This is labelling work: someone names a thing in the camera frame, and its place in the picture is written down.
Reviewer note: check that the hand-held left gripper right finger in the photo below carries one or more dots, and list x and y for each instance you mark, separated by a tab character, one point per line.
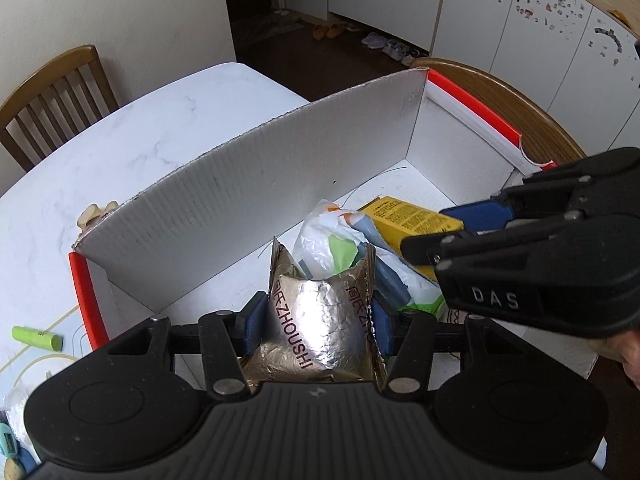
382	322

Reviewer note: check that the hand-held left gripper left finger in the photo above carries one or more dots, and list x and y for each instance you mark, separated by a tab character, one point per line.
256	320

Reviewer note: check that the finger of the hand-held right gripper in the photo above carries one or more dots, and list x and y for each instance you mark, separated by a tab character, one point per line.
472	214
425	249

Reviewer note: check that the yellow carton box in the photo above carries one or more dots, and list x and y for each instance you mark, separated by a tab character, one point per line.
400	215

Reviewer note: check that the silver foil packet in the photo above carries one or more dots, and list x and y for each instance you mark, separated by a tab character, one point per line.
320	320

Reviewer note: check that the white green printed plastic bag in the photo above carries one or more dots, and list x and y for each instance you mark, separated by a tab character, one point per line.
320	240

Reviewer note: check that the red cardboard box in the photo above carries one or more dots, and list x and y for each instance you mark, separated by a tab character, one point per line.
250	210

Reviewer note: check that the green cylindrical tube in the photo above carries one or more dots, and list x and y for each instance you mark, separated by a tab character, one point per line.
37	338

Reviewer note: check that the person's right hand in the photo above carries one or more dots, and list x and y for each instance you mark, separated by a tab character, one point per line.
627	355

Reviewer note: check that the round back wooden chair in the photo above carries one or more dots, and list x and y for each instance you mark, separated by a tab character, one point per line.
500	95

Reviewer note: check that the pair of white sneakers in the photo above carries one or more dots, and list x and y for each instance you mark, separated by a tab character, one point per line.
402	52

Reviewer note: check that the pair of pale slippers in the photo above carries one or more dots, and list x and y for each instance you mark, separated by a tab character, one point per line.
372	40

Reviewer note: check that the white storage cabinet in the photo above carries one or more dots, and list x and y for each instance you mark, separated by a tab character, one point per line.
475	10

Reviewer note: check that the pair of yellow slippers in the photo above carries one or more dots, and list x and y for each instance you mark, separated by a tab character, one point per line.
327	32

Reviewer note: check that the white crumpled plastic wrap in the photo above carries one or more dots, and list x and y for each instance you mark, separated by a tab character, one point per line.
20	410

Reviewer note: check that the small teal gadget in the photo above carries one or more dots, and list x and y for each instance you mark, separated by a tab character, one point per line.
7	442

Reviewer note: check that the slatted wooden chair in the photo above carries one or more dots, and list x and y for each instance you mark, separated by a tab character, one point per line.
55	85

